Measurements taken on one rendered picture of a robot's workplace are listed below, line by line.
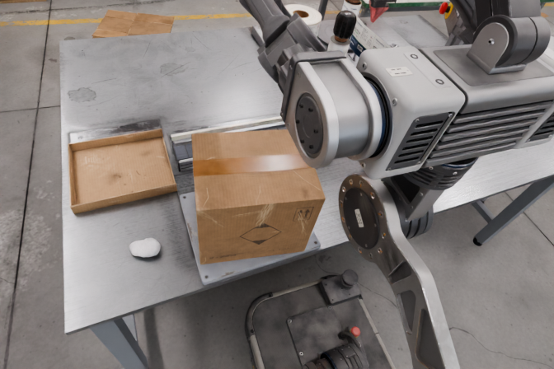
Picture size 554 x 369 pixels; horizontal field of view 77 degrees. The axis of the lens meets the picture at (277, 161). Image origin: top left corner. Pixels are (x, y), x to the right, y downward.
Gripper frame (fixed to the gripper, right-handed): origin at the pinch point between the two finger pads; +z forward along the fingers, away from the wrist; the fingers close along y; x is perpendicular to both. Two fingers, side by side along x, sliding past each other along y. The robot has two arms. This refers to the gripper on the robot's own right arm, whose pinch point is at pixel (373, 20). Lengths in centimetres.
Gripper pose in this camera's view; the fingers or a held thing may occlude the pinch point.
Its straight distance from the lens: 147.6
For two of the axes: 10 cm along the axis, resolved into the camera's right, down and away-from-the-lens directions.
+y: -9.1, 2.2, -3.5
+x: 3.9, 7.3, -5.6
